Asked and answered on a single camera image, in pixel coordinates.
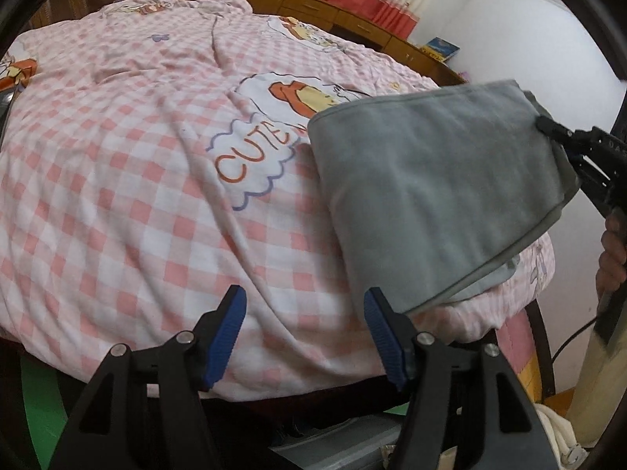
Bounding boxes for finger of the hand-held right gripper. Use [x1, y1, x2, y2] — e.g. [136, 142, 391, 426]
[569, 155, 614, 217]
[536, 116, 596, 152]

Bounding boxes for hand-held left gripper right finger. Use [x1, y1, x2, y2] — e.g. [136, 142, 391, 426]
[363, 288, 562, 470]

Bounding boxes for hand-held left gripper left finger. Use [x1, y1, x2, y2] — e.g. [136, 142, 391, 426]
[49, 285, 247, 470]

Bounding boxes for grey pants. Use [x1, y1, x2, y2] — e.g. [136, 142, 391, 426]
[308, 79, 583, 316]

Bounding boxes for person's right hand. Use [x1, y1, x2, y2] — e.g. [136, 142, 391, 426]
[595, 208, 627, 299]

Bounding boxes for grey box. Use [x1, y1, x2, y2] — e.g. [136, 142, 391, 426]
[269, 423, 408, 470]

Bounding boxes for pink mattress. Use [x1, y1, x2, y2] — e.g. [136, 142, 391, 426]
[497, 313, 540, 397]

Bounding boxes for blue book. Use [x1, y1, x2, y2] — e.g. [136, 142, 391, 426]
[419, 36, 461, 63]

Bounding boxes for pink checked printed blanket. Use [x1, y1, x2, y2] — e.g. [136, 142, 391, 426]
[0, 0, 556, 402]

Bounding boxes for green floor mat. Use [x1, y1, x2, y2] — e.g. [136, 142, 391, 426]
[22, 356, 70, 457]

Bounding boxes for white cloth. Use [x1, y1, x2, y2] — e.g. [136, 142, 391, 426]
[536, 404, 589, 470]

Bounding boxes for wooden headboard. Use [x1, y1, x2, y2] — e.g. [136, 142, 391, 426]
[159, 0, 466, 84]

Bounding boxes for dark grey object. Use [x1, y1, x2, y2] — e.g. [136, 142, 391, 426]
[0, 85, 23, 123]

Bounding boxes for black cable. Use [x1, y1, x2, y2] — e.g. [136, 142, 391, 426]
[551, 317, 599, 397]

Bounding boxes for dark wooden bed frame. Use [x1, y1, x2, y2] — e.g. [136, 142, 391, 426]
[524, 298, 558, 397]

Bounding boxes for cream padded post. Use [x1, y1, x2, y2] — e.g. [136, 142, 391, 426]
[568, 323, 619, 447]

